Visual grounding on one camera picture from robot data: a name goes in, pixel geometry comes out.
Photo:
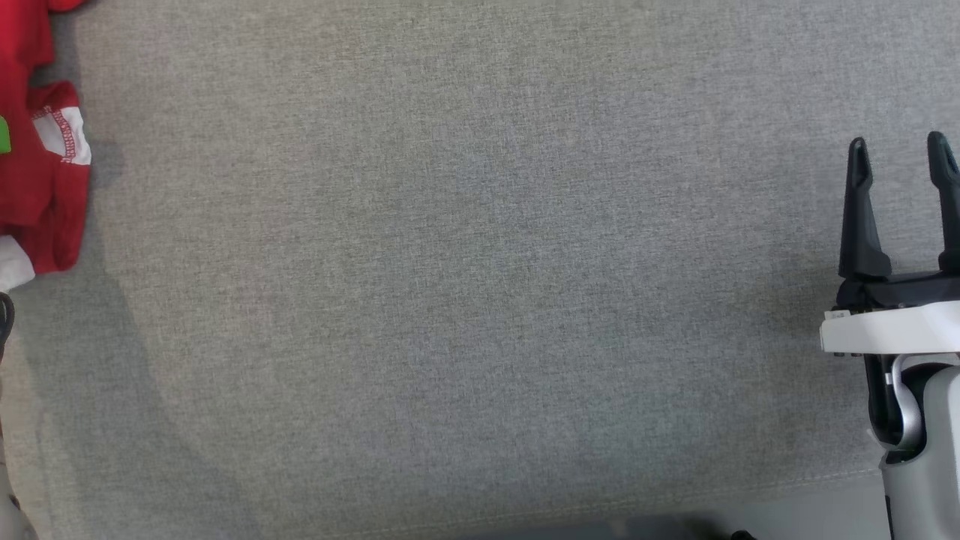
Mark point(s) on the red jersey with number 23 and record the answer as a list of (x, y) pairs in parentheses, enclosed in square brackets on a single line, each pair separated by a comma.
[(30, 195)]

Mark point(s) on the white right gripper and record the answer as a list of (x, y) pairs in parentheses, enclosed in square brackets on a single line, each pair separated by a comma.
[(892, 326)]

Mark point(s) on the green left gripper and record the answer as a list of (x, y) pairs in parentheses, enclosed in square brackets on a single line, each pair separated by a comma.
[(4, 135)]

